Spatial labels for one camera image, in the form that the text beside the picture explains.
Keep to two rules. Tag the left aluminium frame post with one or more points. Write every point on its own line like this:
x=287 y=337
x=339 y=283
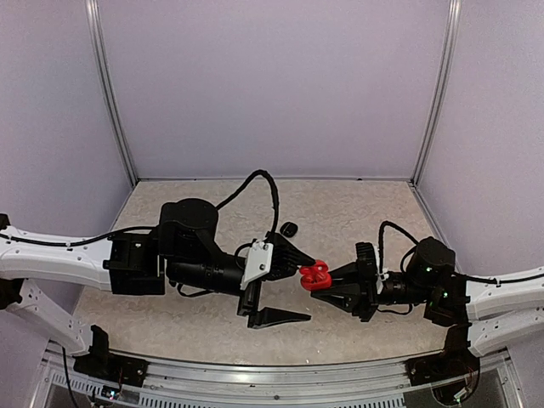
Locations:
x=111 y=105

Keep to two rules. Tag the black earbud charging case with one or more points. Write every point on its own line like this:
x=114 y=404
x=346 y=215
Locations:
x=289 y=229

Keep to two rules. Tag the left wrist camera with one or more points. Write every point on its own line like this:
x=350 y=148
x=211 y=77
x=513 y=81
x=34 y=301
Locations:
x=258 y=262

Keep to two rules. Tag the front aluminium rail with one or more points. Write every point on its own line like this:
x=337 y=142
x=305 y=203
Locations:
x=178 y=383

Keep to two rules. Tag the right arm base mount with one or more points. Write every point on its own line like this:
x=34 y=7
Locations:
x=452 y=361

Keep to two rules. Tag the red earbud charging case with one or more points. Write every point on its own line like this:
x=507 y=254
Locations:
x=315 y=277

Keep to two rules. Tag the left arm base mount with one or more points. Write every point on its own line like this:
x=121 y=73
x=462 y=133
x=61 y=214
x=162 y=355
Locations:
x=100 y=362

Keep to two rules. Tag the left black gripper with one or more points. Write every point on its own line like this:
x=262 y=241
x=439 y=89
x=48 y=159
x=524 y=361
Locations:
x=250 y=305

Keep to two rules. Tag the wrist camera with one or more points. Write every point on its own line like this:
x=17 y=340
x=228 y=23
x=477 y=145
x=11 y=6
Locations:
x=258 y=262
x=367 y=257

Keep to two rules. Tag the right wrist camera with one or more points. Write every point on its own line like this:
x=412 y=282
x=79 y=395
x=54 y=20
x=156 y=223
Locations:
x=367 y=257

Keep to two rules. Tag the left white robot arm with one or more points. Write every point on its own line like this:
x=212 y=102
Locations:
x=140 y=261

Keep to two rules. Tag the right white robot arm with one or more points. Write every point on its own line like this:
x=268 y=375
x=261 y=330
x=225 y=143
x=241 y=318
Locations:
x=481 y=314

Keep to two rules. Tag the aluminium frame post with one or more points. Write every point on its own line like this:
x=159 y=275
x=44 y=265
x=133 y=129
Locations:
x=446 y=58
x=111 y=105

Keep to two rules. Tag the right aluminium frame post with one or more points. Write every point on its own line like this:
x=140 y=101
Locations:
x=446 y=58

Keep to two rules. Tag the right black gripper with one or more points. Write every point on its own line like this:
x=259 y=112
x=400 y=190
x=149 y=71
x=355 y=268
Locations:
x=361 y=300

